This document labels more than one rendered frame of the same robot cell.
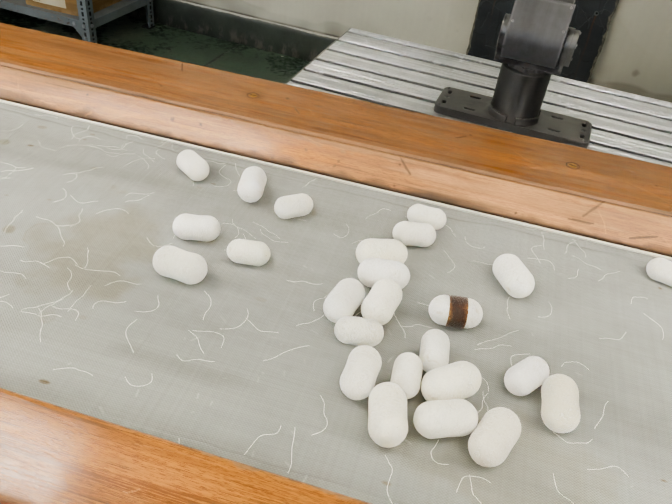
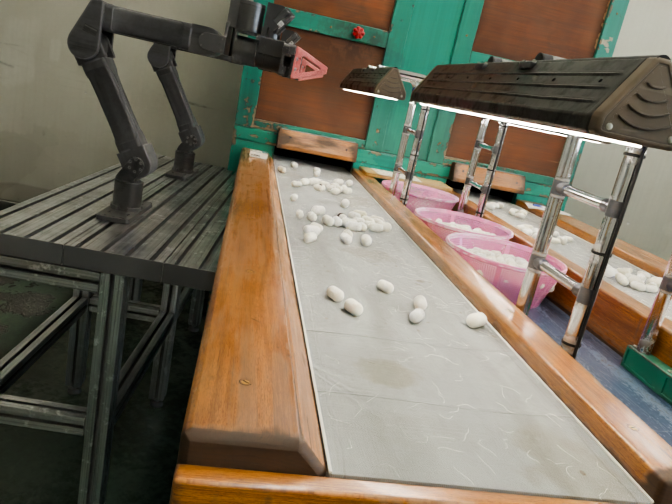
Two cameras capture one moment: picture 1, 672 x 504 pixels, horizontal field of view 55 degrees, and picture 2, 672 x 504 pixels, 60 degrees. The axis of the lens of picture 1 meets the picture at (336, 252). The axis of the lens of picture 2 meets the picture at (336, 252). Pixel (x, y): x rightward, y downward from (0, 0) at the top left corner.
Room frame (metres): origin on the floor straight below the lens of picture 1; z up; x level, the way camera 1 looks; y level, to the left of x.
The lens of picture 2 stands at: (0.82, 1.18, 1.03)
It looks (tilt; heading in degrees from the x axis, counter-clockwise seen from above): 15 degrees down; 248
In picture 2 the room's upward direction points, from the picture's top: 12 degrees clockwise
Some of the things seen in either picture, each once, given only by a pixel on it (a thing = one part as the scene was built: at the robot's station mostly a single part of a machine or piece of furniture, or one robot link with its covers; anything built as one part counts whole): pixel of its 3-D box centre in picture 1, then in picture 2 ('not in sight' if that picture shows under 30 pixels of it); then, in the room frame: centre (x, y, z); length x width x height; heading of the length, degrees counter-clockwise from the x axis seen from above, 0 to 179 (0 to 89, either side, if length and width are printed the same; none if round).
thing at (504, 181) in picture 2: not in sight; (488, 178); (-0.52, -0.78, 0.83); 0.30 x 0.06 x 0.07; 169
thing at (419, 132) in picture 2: not in sight; (382, 147); (0.10, -0.44, 0.90); 0.20 x 0.19 x 0.45; 79
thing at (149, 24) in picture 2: not in sight; (149, 43); (0.78, -0.20, 1.05); 0.30 x 0.09 x 0.12; 164
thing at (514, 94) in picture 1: (519, 92); (127, 195); (0.79, -0.21, 0.71); 0.20 x 0.07 x 0.08; 74
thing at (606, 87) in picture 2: not in sight; (502, 89); (0.36, 0.49, 1.08); 0.62 x 0.08 x 0.07; 79
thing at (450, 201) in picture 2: not in sight; (417, 203); (-0.13, -0.58, 0.72); 0.27 x 0.27 x 0.10
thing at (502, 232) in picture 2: not in sight; (459, 237); (-0.05, -0.14, 0.72); 0.27 x 0.27 x 0.10
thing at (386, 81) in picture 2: not in sight; (369, 80); (0.17, -0.46, 1.08); 0.62 x 0.08 x 0.07; 79
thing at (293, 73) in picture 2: not in sight; (306, 65); (0.46, -0.12, 1.07); 0.09 x 0.07 x 0.07; 164
